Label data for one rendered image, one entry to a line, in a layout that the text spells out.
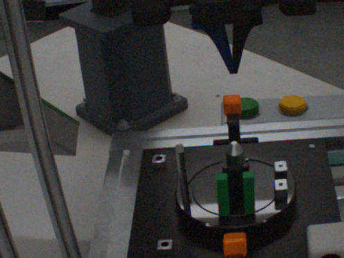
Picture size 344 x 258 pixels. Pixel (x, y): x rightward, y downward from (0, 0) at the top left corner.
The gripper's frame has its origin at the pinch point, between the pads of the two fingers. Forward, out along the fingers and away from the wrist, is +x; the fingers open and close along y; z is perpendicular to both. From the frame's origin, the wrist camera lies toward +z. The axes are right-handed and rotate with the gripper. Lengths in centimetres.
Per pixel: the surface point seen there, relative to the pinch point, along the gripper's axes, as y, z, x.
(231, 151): -1.0, 3.5, 11.0
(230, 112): -0.9, -1.3, 9.1
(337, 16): 55, -278, 112
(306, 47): 32, -238, 112
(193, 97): -9, -41, 29
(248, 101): 1.1, -19.5, 17.9
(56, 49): -40, -68, 28
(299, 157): 7.3, -5.1, 18.5
